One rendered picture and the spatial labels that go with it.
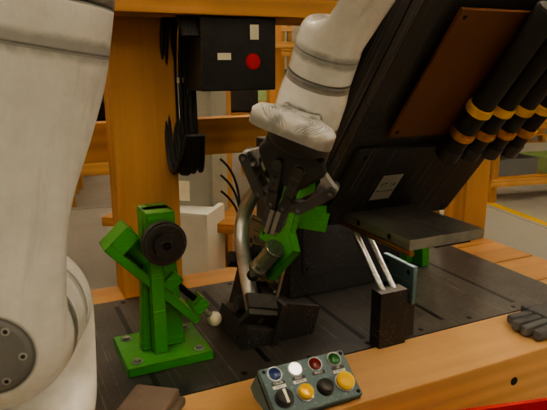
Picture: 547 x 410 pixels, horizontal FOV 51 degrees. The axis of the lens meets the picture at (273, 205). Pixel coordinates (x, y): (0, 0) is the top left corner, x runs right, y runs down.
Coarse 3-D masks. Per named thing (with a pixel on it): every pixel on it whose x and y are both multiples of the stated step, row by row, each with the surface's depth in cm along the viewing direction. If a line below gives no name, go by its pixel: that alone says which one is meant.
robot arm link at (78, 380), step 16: (80, 272) 45; (80, 288) 43; (80, 304) 42; (80, 320) 41; (80, 336) 42; (80, 352) 46; (64, 368) 45; (80, 368) 46; (96, 368) 47; (64, 384) 45; (80, 384) 45; (96, 384) 47; (32, 400) 44; (48, 400) 44; (64, 400) 44; (80, 400) 45
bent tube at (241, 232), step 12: (264, 168) 109; (252, 192) 112; (240, 204) 115; (252, 204) 114; (240, 216) 115; (240, 228) 115; (240, 240) 114; (240, 252) 113; (240, 264) 111; (240, 276) 110; (252, 288) 108
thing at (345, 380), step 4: (340, 372) 90; (344, 372) 89; (340, 376) 89; (344, 376) 89; (348, 376) 89; (352, 376) 89; (336, 380) 89; (340, 380) 88; (344, 380) 88; (348, 380) 88; (352, 380) 89; (340, 384) 88; (344, 384) 88; (348, 384) 88; (352, 384) 88; (344, 388) 88; (348, 388) 88
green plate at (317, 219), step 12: (300, 192) 102; (288, 216) 105; (300, 216) 105; (312, 216) 106; (324, 216) 107; (264, 228) 113; (288, 228) 104; (300, 228) 106; (312, 228) 107; (324, 228) 108; (264, 240) 112
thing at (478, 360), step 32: (384, 352) 104; (416, 352) 104; (448, 352) 104; (480, 352) 104; (512, 352) 104; (544, 352) 106; (384, 384) 94; (416, 384) 94; (448, 384) 96; (480, 384) 100; (512, 384) 104; (544, 384) 108
